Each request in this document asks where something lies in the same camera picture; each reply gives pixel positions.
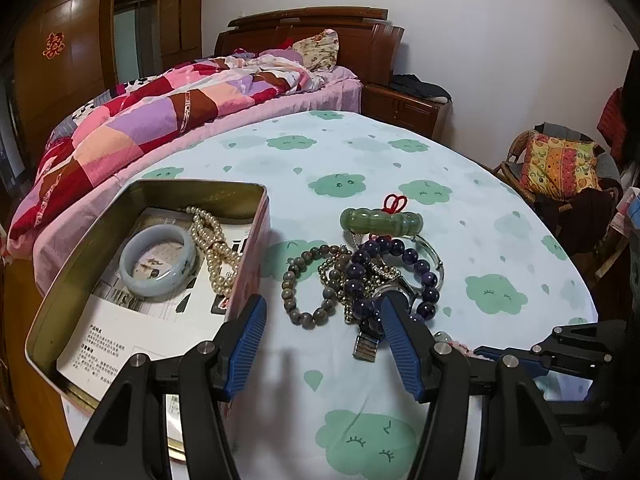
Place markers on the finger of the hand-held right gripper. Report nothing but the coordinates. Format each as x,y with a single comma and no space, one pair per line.
520,360
585,332

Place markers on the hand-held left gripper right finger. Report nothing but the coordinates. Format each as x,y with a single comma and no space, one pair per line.
400,345

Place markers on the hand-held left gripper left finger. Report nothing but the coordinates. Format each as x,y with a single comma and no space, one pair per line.
247,340

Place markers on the metal band wristwatch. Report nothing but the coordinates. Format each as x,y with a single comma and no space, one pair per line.
365,347

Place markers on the rectangular metal tin box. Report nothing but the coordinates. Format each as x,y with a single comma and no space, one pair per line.
240,195

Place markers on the dark brown garment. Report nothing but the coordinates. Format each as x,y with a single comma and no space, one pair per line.
580,220

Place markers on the printed paper leaflet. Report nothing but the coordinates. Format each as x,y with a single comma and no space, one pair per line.
125,330

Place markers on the pale jade bangle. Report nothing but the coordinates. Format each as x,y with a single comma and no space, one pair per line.
130,275

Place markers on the yellow patterned cushion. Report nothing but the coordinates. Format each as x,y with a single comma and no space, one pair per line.
560,167

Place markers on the rattan chair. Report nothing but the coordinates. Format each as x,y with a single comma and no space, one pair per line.
510,160

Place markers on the cloud print tablecloth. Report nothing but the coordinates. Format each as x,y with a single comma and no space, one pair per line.
350,160

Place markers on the red hanging garment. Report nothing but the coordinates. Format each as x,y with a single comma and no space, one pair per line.
612,120

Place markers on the wooden nightstand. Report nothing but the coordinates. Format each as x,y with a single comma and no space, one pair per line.
400,110

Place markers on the patchwork quilt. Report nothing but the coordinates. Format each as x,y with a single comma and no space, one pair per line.
150,120

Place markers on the dark clothes pile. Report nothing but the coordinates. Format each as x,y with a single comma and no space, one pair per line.
420,87

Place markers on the bed with pink sheet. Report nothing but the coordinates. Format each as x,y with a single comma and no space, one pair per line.
330,90

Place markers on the lavender pillow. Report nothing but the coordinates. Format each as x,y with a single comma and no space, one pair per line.
277,56

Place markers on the floral pillow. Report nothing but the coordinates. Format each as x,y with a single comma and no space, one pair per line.
317,50

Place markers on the wooden headboard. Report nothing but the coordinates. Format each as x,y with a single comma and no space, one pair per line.
360,45

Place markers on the red paper decoration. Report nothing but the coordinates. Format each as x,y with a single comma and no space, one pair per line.
55,46

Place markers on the wooden wardrobe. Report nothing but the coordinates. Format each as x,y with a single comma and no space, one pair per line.
75,25

